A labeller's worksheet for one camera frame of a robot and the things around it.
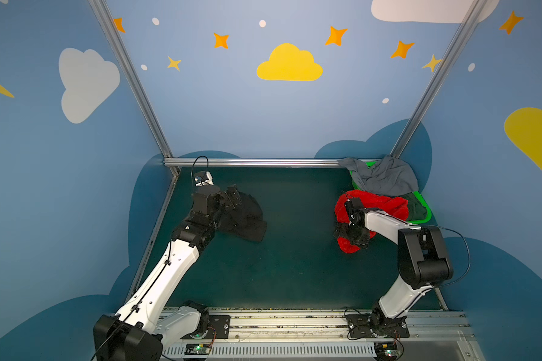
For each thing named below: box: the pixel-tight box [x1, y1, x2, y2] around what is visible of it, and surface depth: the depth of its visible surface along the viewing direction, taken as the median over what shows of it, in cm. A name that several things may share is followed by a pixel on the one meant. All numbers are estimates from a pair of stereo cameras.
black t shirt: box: [216, 191, 268, 242], surface depth 100 cm
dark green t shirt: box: [395, 191, 427, 222], surface depth 94 cm
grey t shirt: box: [337, 154, 420, 196], surface depth 111 cm
